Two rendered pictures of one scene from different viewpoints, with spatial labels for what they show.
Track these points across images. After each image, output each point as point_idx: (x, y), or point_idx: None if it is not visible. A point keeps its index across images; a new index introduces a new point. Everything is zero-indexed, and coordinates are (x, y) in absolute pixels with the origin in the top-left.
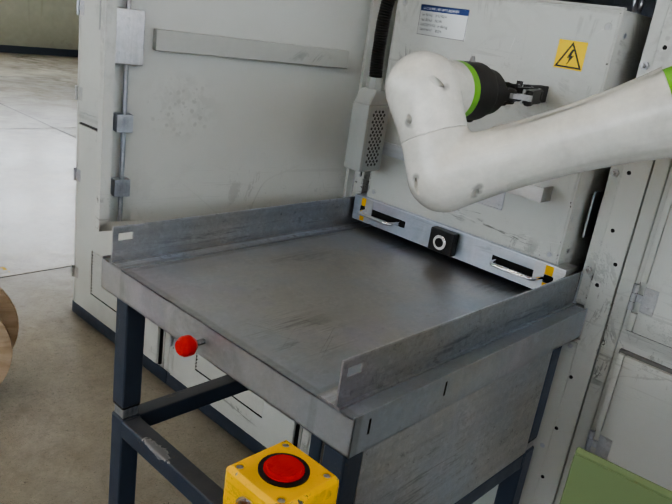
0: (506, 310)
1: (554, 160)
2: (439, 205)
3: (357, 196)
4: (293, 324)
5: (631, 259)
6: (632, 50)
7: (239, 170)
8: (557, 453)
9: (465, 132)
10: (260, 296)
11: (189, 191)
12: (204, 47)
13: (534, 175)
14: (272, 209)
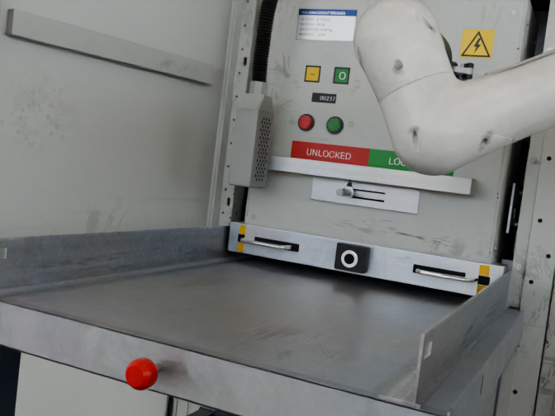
0: (486, 300)
1: None
2: (443, 162)
3: (233, 224)
4: (266, 336)
5: None
6: (528, 42)
7: (99, 195)
8: None
9: (457, 79)
10: (199, 314)
11: (41, 219)
12: (67, 39)
13: (546, 118)
14: (154, 233)
